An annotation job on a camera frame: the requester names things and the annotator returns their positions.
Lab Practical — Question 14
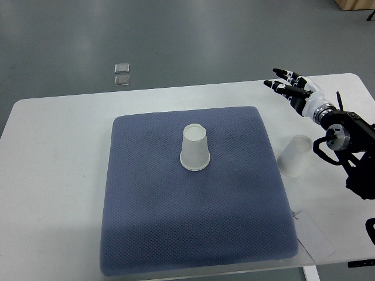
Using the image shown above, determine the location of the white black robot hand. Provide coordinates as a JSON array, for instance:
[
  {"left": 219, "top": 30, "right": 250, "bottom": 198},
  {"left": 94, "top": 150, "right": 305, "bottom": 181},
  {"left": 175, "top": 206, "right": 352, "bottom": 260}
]
[{"left": 263, "top": 68, "right": 336, "bottom": 125}]

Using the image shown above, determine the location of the white paper cup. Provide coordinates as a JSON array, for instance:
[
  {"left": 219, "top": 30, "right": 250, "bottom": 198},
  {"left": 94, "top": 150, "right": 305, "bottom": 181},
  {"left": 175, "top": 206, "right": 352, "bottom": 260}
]
[
  {"left": 180, "top": 124, "right": 210, "bottom": 172},
  {"left": 277, "top": 135, "right": 312, "bottom": 177}
]

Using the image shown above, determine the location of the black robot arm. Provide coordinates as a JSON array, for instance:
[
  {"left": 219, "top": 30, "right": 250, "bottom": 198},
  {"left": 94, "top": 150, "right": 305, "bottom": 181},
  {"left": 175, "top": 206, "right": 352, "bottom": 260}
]
[{"left": 312, "top": 92, "right": 374, "bottom": 200}]

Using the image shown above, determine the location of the wooden furniture corner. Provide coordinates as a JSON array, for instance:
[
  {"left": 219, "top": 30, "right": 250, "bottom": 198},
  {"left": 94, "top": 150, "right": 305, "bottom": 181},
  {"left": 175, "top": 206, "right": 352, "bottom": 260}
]
[{"left": 335, "top": 0, "right": 374, "bottom": 11}]

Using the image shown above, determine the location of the black tripod leg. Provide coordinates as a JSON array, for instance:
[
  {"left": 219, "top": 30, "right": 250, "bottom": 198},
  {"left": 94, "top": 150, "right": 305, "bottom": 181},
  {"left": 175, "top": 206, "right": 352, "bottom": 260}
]
[{"left": 366, "top": 10, "right": 375, "bottom": 21}]

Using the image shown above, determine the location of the white paper card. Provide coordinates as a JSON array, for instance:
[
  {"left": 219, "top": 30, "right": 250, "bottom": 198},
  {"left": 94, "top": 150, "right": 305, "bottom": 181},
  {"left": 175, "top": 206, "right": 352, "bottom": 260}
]
[{"left": 294, "top": 211, "right": 335, "bottom": 263}]

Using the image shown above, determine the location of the white table leg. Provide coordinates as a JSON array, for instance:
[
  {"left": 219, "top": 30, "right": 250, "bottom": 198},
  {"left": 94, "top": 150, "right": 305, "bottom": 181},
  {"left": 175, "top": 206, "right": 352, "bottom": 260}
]
[{"left": 302, "top": 266, "right": 320, "bottom": 281}]

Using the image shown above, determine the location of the black table control panel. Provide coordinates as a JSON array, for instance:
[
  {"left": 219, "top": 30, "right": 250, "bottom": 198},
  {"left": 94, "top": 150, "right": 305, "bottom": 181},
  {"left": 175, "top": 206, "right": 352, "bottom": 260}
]
[{"left": 347, "top": 259, "right": 375, "bottom": 268}]

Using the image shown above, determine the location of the upper metal floor plate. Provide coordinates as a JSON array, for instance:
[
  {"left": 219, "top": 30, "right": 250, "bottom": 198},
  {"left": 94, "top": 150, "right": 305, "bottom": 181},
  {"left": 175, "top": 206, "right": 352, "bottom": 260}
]
[{"left": 114, "top": 63, "right": 130, "bottom": 73}]

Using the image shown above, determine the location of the blue grey fabric cushion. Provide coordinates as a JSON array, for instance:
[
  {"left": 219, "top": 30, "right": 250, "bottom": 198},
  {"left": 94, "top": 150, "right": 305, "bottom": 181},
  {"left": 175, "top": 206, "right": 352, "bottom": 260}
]
[{"left": 100, "top": 107, "right": 298, "bottom": 276}]

